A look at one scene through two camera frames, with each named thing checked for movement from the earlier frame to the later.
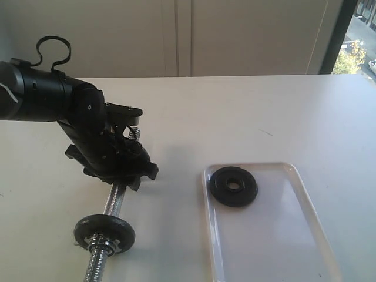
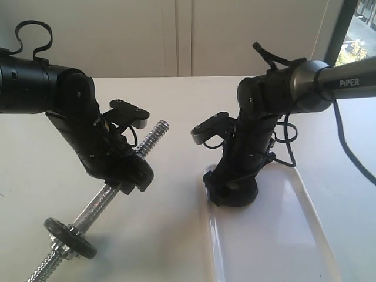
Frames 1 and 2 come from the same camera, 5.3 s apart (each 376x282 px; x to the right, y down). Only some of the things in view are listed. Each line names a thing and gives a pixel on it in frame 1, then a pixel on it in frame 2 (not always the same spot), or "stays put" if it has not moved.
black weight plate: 230,197 stays put
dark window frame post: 341,28 stays put
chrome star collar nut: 99,245 to 61,248
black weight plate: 112,227 to 70,237
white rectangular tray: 278,237 stays put
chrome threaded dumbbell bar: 98,261 to 98,205
